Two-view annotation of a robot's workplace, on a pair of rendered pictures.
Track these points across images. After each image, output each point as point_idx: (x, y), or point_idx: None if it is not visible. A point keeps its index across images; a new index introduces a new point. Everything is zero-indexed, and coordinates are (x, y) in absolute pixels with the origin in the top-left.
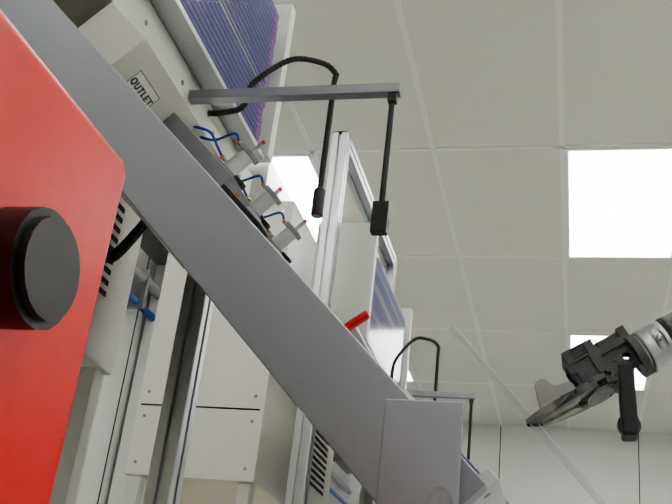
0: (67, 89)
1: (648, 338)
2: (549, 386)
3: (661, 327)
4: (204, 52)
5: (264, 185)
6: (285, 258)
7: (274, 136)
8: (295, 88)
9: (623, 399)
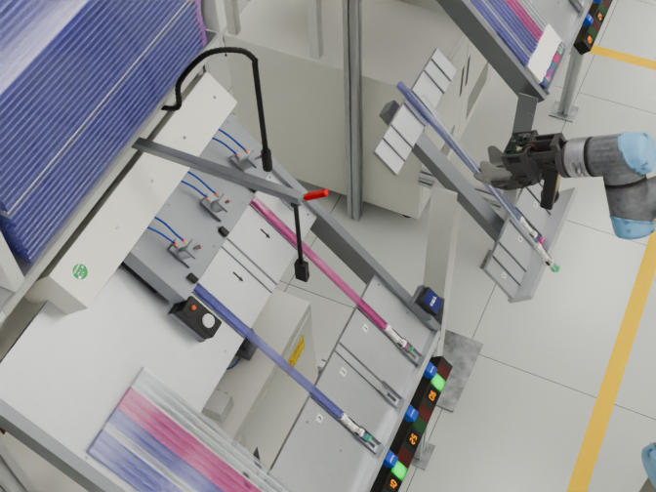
0: (78, 480)
1: (570, 169)
2: (490, 168)
3: (583, 164)
4: (126, 152)
5: (216, 195)
6: (252, 190)
7: (221, 6)
8: (214, 172)
9: (545, 190)
